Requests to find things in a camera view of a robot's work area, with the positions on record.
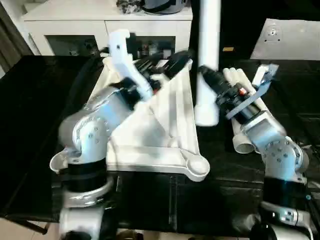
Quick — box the grey helmet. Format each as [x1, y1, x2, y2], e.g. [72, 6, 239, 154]
[141, 0, 188, 15]

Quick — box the white plastic table top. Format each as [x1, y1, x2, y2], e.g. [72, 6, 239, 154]
[49, 56, 211, 183]

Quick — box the black box with gold label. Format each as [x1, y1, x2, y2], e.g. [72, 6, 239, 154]
[189, 0, 266, 61]

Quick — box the black work mat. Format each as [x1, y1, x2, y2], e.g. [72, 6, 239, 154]
[0, 54, 320, 237]

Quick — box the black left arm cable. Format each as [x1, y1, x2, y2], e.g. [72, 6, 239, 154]
[71, 58, 121, 168]

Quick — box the grey curtain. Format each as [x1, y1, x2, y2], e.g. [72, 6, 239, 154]
[0, 0, 35, 76]

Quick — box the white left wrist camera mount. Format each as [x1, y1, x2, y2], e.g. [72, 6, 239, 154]
[107, 29, 153, 100]

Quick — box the white glass-door cabinet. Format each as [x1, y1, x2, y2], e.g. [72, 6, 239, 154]
[21, 4, 193, 57]

